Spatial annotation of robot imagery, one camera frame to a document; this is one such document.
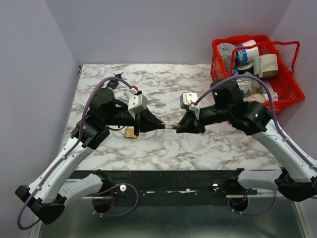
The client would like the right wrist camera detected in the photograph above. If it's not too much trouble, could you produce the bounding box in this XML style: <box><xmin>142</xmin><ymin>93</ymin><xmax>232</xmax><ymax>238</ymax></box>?
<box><xmin>180</xmin><ymin>92</ymin><xmax>200</xmax><ymax>119</ymax></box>

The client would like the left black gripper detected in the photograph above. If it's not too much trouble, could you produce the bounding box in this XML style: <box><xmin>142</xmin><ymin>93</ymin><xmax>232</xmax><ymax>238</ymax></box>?
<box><xmin>104</xmin><ymin>105</ymin><xmax>166</xmax><ymax>137</ymax></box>

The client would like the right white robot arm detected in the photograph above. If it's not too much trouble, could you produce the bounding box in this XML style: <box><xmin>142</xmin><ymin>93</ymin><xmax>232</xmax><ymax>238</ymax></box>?
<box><xmin>176</xmin><ymin>77</ymin><xmax>317</xmax><ymax>202</ymax></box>

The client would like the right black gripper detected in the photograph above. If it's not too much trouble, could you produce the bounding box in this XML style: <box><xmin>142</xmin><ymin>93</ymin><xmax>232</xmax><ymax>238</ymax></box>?
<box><xmin>175</xmin><ymin>105</ymin><xmax>232</xmax><ymax>135</ymax></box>

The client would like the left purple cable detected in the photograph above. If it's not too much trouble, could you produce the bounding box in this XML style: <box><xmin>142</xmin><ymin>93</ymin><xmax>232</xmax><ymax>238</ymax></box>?
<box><xmin>16</xmin><ymin>77</ymin><xmax>139</xmax><ymax>230</ymax></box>

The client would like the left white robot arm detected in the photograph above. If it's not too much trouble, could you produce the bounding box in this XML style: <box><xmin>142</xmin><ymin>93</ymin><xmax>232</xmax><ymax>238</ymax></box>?
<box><xmin>15</xmin><ymin>87</ymin><xmax>165</xmax><ymax>225</ymax></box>

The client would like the grey crumpled bag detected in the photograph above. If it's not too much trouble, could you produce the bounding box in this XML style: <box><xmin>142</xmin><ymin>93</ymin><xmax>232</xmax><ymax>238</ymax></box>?
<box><xmin>217</xmin><ymin>43</ymin><xmax>236</xmax><ymax>68</ymax></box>

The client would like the large brass padlock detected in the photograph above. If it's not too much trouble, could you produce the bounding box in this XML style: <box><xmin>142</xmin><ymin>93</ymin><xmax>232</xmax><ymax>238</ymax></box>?
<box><xmin>124</xmin><ymin>127</ymin><xmax>137</xmax><ymax>139</ymax></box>

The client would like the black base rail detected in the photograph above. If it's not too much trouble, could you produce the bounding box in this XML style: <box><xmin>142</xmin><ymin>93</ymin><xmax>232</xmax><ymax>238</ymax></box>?
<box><xmin>71</xmin><ymin>168</ymin><xmax>285</xmax><ymax>207</ymax></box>

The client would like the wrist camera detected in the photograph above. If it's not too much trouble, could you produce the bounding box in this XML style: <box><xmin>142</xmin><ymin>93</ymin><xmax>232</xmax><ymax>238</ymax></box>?
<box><xmin>180</xmin><ymin>92</ymin><xmax>200</xmax><ymax>119</ymax></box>
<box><xmin>128</xmin><ymin>85</ymin><xmax>147</xmax><ymax>114</ymax></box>

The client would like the black padlock with keys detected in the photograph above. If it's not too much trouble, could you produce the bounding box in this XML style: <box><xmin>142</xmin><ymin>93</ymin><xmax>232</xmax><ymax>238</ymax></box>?
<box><xmin>106</xmin><ymin>72</ymin><xmax>124</xmax><ymax>90</ymax></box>

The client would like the small brass padlock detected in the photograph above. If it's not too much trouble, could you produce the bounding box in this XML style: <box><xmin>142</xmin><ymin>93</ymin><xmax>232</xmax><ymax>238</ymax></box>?
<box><xmin>162</xmin><ymin>123</ymin><xmax>180</xmax><ymax>130</ymax></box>

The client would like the white blue paper cup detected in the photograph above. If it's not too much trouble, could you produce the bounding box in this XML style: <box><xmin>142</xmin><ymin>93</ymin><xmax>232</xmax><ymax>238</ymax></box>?
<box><xmin>236</xmin><ymin>39</ymin><xmax>260</xmax><ymax>66</ymax></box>

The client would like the red plastic basket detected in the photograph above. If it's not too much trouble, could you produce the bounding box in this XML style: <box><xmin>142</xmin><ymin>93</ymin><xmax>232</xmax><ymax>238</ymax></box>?
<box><xmin>211</xmin><ymin>35</ymin><xmax>305</xmax><ymax>114</ymax></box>

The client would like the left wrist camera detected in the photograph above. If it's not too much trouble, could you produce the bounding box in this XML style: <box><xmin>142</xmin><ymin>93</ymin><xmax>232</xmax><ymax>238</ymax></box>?
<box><xmin>128</xmin><ymin>85</ymin><xmax>147</xmax><ymax>114</ymax></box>

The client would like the beige lotion pump bottle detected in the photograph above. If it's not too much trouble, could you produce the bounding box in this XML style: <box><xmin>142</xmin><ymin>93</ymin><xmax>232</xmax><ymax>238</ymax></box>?
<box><xmin>243</xmin><ymin>92</ymin><xmax>278</xmax><ymax>103</ymax></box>

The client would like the beige tape roll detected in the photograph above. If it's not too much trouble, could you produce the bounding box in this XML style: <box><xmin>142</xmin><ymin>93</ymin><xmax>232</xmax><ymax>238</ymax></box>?
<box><xmin>253</xmin><ymin>54</ymin><xmax>279</xmax><ymax>79</ymax></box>

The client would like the clear plastic bag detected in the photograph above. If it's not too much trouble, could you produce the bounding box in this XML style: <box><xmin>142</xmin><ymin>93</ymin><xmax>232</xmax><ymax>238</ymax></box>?
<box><xmin>235</xmin><ymin>77</ymin><xmax>260</xmax><ymax>96</ymax></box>

